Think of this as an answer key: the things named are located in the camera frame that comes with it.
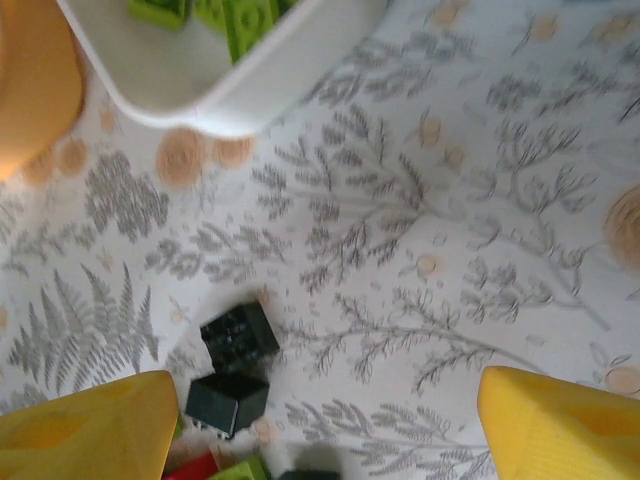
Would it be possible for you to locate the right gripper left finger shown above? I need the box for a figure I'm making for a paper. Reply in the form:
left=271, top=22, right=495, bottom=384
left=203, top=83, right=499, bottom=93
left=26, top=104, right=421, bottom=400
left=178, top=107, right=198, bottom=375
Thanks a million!
left=0, top=369, right=180, bottom=480

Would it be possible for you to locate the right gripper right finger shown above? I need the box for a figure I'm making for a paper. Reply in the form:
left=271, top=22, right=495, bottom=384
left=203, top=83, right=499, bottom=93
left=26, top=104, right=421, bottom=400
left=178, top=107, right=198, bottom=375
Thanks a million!
left=476, top=365, right=640, bottom=480

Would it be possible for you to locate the green lego brick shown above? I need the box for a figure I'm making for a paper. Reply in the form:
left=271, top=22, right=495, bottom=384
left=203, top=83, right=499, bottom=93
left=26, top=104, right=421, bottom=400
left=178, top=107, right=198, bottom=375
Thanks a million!
left=209, top=456, right=272, bottom=480
left=126, top=0, right=194, bottom=33
left=194, top=0, right=302, bottom=64

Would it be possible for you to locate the red lego brick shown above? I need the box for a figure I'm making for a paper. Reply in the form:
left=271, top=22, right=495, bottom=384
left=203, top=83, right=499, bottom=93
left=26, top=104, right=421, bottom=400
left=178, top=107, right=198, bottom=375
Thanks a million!
left=162, top=449, right=222, bottom=480

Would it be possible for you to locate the black lego brick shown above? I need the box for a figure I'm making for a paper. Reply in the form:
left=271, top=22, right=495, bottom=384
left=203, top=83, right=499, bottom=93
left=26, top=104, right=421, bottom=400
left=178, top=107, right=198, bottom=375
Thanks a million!
left=184, top=372, right=272, bottom=442
left=199, top=301, right=282, bottom=374
left=277, top=468, right=342, bottom=480

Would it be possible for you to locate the orange plastic container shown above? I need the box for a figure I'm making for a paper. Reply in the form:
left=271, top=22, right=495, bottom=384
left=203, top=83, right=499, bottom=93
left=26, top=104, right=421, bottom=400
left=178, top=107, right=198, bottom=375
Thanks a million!
left=0, top=0, right=85, bottom=177

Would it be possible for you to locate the white plastic container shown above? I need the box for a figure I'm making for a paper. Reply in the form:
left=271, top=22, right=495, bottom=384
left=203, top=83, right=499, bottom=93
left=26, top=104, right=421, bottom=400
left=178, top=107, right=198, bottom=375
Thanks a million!
left=55, top=0, right=389, bottom=138

